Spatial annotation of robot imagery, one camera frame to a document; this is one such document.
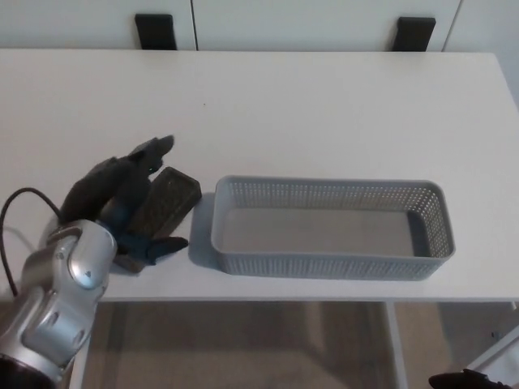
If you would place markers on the white desk with metal legs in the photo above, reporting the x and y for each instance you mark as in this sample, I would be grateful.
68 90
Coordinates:
304 113

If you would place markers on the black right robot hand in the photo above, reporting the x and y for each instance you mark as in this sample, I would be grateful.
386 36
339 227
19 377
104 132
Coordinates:
466 381

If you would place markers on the grey perforated plastic basket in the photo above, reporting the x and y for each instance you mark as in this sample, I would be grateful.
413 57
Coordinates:
324 265

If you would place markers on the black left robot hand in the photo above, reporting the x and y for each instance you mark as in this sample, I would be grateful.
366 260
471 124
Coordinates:
109 186

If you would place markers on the white cabinet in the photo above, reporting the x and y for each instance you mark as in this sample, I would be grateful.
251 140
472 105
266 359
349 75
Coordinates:
284 24

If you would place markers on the dark grey board eraser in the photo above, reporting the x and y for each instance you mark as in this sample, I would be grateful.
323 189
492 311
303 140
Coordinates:
174 192

